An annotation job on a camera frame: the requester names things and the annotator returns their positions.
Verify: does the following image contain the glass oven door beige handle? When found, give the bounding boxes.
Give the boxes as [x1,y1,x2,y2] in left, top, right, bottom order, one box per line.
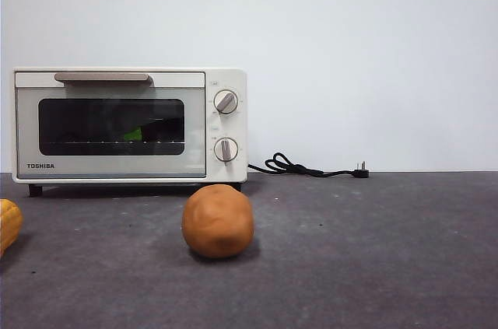
[14,71,207,180]

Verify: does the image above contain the beige round oven knob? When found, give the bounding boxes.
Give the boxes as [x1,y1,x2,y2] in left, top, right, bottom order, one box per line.
[213,89,240,115]
[213,137,240,166]

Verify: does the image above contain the purple eggplant green stem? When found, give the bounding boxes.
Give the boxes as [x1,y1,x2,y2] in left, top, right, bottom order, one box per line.
[123,117,184,142]

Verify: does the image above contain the black power cable with plug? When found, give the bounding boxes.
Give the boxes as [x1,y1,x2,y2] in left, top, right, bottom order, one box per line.
[247,152,370,180]

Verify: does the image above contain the yellow corn cob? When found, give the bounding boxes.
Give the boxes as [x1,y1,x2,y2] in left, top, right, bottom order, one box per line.
[0,198,24,258]

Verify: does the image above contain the metal wire oven rack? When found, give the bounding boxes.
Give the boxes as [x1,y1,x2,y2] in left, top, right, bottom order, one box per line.
[41,138,187,147]

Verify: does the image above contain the white Toshiba toaster oven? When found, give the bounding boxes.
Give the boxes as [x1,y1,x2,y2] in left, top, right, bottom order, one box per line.
[12,67,249,198]

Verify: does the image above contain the brown potato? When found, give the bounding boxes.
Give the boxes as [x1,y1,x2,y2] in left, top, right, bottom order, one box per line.
[182,184,255,260]

